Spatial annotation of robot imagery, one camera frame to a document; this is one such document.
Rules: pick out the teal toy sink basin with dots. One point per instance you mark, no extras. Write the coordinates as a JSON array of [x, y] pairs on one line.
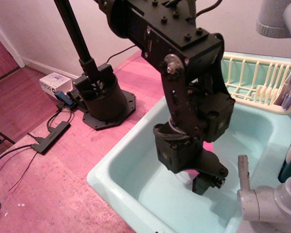
[[186, 189]]

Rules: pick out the black usb hub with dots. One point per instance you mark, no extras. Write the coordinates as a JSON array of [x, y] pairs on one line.
[[44, 144]]

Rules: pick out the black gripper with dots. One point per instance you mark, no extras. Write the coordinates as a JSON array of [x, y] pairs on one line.
[[179, 152]]

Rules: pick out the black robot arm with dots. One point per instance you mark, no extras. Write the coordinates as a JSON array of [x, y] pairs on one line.
[[189, 61]]

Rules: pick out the pink plastic cup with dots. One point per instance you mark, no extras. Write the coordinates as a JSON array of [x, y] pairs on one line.
[[208, 145]]

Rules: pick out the white cardboard box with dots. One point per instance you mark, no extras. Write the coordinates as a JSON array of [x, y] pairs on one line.
[[55, 82]]

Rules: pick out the blue clamp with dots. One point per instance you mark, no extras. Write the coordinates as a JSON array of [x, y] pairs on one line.
[[61, 96]]

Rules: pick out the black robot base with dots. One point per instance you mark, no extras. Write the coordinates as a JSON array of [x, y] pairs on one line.
[[107, 107]]

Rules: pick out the cream dish drying rack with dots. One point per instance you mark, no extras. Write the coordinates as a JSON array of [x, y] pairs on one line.
[[256, 81]]

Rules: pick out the grey toy faucet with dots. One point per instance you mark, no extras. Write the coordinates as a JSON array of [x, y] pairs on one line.
[[264, 209]]

